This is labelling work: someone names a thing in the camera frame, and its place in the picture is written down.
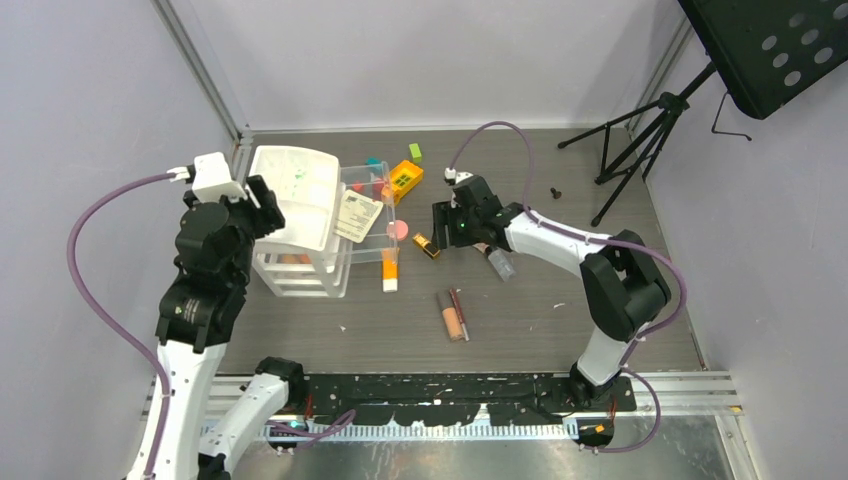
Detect green toy block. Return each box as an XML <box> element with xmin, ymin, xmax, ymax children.
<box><xmin>409</xmin><ymin>143</ymin><xmax>423</xmax><ymax>164</ymax></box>

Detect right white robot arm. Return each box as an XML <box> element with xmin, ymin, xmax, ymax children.
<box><xmin>432</xmin><ymin>168</ymin><xmax>671</xmax><ymax>411</ymax></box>

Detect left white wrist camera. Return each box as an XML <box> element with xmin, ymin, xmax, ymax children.
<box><xmin>166</xmin><ymin>152</ymin><xmax>248</xmax><ymax>203</ymax></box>

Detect clear plastic drawer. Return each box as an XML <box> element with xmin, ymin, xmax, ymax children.
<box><xmin>336</xmin><ymin>161</ymin><xmax>398</xmax><ymax>264</ymax></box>

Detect yellow toy block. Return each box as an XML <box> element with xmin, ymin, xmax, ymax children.
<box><xmin>381</xmin><ymin>160</ymin><xmax>424</xmax><ymax>205</ymax></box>

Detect black tripod stand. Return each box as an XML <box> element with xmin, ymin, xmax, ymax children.
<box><xmin>557</xmin><ymin>0</ymin><xmax>847</xmax><ymax>226</ymax></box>

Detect white plastic drawer organizer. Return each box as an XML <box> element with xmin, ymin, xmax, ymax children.
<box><xmin>250</xmin><ymin>145</ymin><xmax>350</xmax><ymax>298</ymax></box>

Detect red makeup pencil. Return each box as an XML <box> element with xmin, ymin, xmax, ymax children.
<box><xmin>449</xmin><ymin>288</ymin><xmax>470</xmax><ymax>342</ymax></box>

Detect teal toy block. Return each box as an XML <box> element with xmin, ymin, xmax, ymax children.
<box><xmin>365</xmin><ymin>157</ymin><xmax>383</xmax><ymax>177</ymax></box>

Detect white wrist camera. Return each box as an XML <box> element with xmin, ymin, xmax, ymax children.
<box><xmin>443</xmin><ymin>168</ymin><xmax>474</xmax><ymax>188</ymax></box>
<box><xmin>166</xmin><ymin>152</ymin><xmax>248</xmax><ymax>203</ymax></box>

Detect aluminium rail frame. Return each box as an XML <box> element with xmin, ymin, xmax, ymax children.
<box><xmin>140</xmin><ymin>370</ymin><xmax>743</xmax><ymax>444</ymax></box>

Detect orange cream tube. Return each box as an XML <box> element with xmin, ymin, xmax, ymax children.
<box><xmin>381</xmin><ymin>248</ymin><xmax>399</xmax><ymax>293</ymax></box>

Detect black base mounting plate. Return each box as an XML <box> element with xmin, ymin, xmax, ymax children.
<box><xmin>278</xmin><ymin>373</ymin><xmax>636</xmax><ymax>427</ymax></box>

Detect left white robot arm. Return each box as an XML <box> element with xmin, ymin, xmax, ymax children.
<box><xmin>127</xmin><ymin>175</ymin><xmax>308</xmax><ymax>479</ymax></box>

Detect gold black lipstick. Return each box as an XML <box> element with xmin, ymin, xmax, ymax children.
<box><xmin>412</xmin><ymin>233</ymin><xmax>441</xmax><ymax>259</ymax></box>

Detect foundation tube grey cap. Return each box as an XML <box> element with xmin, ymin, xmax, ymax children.
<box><xmin>436</xmin><ymin>290</ymin><xmax>465</xmax><ymax>341</ymax></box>

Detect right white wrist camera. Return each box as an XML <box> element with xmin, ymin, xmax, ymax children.
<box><xmin>443</xmin><ymin>168</ymin><xmax>474</xmax><ymax>188</ymax></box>

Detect small pink round puff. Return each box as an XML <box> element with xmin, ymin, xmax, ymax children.
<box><xmin>386</xmin><ymin>220</ymin><xmax>409</xmax><ymax>242</ymax></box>

